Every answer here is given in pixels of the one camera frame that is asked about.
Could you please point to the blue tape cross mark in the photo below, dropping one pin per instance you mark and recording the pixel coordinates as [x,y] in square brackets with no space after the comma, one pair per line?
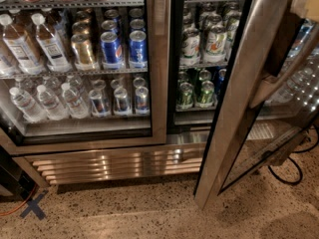
[33,206]

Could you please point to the silver energy can right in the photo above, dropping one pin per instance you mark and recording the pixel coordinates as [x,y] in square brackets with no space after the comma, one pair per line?
[142,100]

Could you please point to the water bottle right compartment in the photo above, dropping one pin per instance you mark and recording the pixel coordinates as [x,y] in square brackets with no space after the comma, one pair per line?
[292,86]

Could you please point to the blue Pepsi can right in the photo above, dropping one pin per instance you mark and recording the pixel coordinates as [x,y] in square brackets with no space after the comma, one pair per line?
[138,49]

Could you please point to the tea bottle white cap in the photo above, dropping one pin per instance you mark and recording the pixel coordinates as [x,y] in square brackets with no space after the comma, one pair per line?
[51,44]
[22,46]

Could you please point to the silver blue can far right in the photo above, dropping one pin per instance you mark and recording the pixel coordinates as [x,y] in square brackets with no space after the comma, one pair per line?
[301,38]

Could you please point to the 7up can left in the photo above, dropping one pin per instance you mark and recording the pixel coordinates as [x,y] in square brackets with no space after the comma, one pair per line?
[215,44]

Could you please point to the tan padded gripper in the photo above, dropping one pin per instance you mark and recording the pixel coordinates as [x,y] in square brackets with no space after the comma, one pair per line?
[306,1]

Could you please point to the blue pepsi can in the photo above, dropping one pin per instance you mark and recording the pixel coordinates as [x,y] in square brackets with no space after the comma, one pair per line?
[138,49]
[112,50]

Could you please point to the blue Pepsi can left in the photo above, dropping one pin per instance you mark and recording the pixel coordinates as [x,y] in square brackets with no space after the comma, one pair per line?
[112,50]

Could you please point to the silver energy can middle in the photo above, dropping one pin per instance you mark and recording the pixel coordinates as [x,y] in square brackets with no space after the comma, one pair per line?
[122,101]

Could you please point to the water bottle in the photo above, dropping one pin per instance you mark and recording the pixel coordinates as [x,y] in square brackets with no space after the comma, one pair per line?
[30,108]
[51,103]
[74,101]

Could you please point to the water bottle left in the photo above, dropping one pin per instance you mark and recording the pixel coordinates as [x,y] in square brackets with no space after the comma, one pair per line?
[30,108]

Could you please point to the stainless steel display fridge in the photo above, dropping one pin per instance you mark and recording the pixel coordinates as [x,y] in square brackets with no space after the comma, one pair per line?
[187,126]

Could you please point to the gold soda can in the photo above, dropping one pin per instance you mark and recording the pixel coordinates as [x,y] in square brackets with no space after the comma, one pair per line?
[85,58]

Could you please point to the tea bottle white cap right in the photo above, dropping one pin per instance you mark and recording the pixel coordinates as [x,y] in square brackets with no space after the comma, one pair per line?
[51,44]

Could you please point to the silver energy can left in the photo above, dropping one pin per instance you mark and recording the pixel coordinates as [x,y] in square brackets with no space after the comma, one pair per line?
[100,104]

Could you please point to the silver energy can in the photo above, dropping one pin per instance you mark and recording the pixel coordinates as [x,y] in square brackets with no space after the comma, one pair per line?
[142,100]
[100,104]
[122,101]

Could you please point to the water bottle right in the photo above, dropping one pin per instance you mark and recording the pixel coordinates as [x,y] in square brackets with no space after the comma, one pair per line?
[74,101]

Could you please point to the glass fridge door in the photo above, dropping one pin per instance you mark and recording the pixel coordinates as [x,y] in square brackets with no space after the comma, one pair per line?
[249,131]
[91,17]

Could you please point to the water bottle middle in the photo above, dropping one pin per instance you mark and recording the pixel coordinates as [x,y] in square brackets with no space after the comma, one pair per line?
[51,103]

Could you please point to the green soda can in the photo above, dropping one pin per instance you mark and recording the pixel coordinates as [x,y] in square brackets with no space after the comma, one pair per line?
[204,98]

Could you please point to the blue can lower left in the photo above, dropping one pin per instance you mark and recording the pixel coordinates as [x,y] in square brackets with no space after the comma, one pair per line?
[219,80]

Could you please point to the tea bottle white cap left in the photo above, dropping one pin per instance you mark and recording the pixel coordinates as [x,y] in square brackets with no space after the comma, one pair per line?
[22,46]

